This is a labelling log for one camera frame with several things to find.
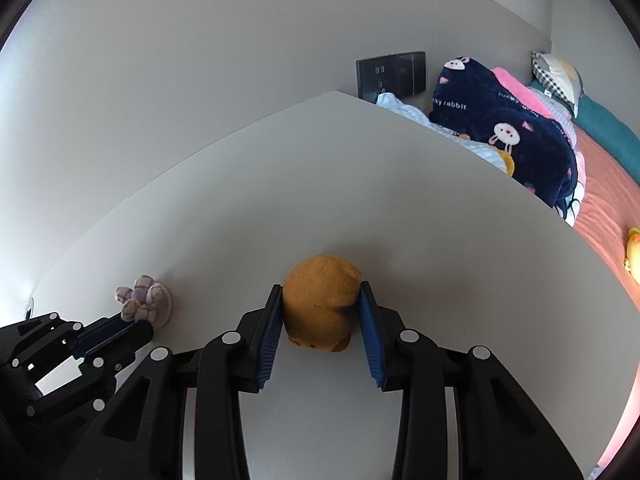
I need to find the dark wall socket panel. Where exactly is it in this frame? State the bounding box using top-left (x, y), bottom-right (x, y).
top-left (356, 51), bottom-right (427, 102)

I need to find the white cartoon-print cloth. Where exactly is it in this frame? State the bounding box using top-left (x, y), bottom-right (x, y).
top-left (562, 182), bottom-right (586, 226)

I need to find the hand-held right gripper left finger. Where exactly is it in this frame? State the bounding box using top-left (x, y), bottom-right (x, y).
top-left (62, 284), bottom-right (286, 480)

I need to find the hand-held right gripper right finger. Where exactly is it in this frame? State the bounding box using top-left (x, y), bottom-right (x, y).
top-left (357, 281), bottom-right (586, 480)

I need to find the teal pillow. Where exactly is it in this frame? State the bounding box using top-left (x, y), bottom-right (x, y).
top-left (530, 80), bottom-right (640, 183)

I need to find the navy rabbit-print blanket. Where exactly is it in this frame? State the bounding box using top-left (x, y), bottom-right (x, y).
top-left (429, 56), bottom-right (578, 211)

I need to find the patchwork pillow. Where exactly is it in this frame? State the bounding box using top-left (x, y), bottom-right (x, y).
top-left (531, 51), bottom-right (585, 118)

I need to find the brown plush toy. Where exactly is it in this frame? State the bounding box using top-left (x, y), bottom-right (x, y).
top-left (281, 254), bottom-right (363, 354)

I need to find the yellow plush duck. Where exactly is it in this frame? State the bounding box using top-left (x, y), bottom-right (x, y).
top-left (621, 227), bottom-right (640, 283)

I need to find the pink fleece blanket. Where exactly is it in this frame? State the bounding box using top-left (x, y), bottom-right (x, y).
top-left (490, 66), bottom-right (556, 121)

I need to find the small purple plush toy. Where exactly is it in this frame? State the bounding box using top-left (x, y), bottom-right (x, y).
top-left (115, 275), bottom-right (174, 331)

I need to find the bed with pink sheet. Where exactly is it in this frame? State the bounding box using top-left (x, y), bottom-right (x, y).
top-left (570, 125), bottom-right (640, 306)

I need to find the light blue baby clothing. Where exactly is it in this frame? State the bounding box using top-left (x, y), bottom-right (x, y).
top-left (375, 91), bottom-right (508, 173)

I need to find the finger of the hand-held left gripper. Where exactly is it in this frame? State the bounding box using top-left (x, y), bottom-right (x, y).
top-left (25, 316), bottom-right (155, 418)
top-left (0, 312), bottom-right (85, 368)

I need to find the light blue folded blanket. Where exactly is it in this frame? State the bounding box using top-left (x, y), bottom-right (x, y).
top-left (527, 87), bottom-right (573, 121)

